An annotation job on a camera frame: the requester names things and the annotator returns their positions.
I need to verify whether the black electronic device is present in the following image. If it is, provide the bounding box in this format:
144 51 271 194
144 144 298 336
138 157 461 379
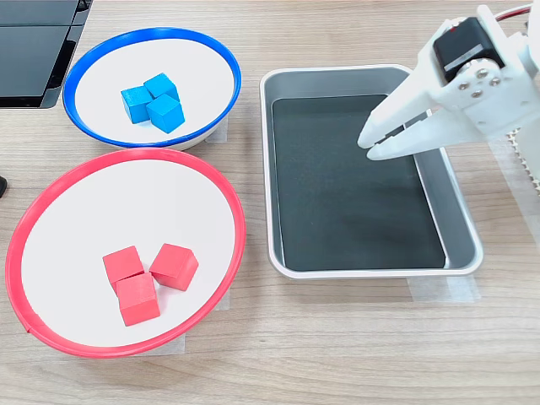
0 0 94 110

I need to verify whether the pale perforated base plate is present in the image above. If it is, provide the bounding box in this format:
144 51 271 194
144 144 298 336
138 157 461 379
505 128 540 196

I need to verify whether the black mat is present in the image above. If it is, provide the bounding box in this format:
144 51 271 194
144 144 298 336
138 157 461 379
272 94 447 273

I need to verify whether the red and white cable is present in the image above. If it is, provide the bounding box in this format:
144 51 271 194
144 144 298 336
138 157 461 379
493 3 535 23

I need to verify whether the blue-rimmed white plate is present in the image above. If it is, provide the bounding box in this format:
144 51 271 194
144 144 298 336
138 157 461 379
62 27 243 152

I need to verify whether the steel tray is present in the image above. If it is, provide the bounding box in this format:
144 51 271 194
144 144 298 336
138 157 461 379
258 64 485 281

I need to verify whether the red-rimmed white plate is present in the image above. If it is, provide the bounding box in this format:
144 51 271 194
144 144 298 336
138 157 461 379
4 147 247 359

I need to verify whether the red cube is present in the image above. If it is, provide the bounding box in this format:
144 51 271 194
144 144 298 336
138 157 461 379
148 243 199 292
116 273 161 327
102 245 145 292

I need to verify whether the blue cube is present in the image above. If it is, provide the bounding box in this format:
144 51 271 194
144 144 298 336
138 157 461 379
146 93 186 135
120 85 154 125
143 72 181 102

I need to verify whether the translucent tape strip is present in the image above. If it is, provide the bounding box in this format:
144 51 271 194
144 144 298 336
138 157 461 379
205 116 230 145
134 332 186 358
408 276 482 304

